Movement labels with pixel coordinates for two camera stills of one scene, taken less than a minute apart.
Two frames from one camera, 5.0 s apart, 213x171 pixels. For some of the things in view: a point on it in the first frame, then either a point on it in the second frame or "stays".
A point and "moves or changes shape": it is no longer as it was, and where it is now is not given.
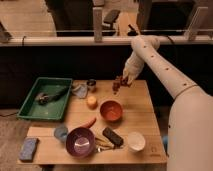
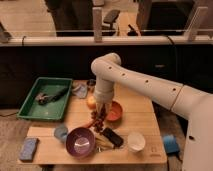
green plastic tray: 46,99 stays
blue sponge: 28,149 stays
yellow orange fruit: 92,102 stays
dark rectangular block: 112,137 stays
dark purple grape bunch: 118,82 moves or changes shape
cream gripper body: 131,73 to 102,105
